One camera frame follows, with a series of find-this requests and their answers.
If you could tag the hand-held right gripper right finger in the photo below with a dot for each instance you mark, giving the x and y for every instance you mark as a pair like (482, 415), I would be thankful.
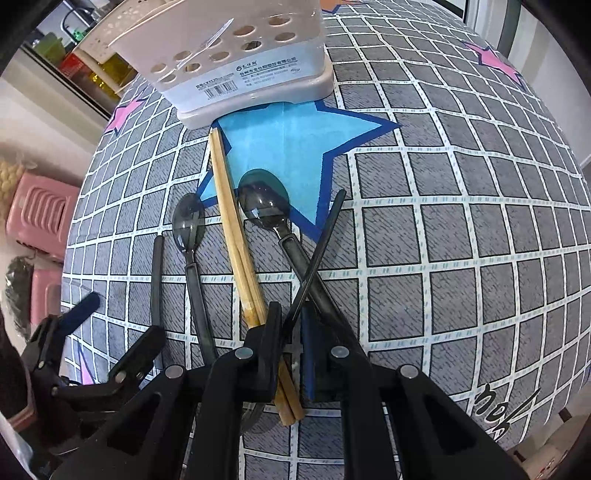
(310, 360)

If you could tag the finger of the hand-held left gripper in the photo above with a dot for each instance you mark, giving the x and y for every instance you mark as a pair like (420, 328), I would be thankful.
(138, 357)
(81, 311)

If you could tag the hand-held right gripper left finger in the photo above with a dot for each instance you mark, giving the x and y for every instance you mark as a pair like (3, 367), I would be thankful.
(217, 406)

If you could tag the thin black chopstick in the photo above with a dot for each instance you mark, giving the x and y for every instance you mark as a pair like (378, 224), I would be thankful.
(158, 277)

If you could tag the beige plastic utensil holder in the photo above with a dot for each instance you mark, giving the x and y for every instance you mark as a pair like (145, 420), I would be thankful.
(240, 69)

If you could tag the pink plastic stool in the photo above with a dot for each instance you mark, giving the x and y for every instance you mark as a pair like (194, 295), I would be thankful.
(46, 295)

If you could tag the stack of pink stools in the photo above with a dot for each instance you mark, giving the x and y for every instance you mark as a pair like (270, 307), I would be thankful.
(44, 212)

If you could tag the bag of pale beans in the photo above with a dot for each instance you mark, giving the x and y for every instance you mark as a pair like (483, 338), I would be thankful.
(9, 173)

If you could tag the yellow oil bottle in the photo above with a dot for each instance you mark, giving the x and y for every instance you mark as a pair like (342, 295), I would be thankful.
(115, 69)

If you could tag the green bottle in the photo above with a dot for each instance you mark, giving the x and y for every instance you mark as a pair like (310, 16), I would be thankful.
(78, 36)

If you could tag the black kitchen faucet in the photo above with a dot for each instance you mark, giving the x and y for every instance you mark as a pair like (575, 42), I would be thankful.
(74, 16)

